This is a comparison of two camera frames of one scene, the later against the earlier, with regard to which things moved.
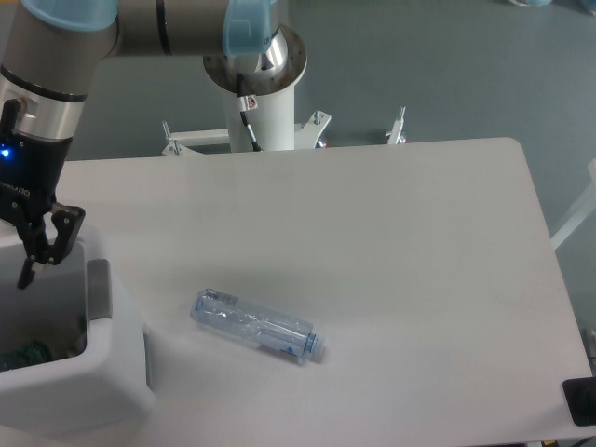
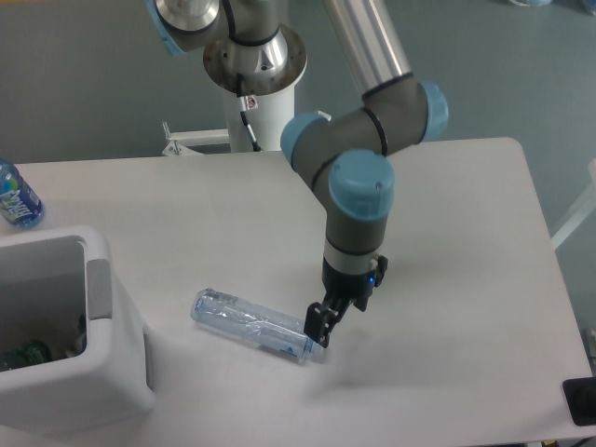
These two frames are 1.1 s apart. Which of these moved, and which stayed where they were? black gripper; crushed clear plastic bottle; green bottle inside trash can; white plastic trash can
Moved: black gripper
Stayed: green bottle inside trash can; crushed clear plastic bottle; white plastic trash can
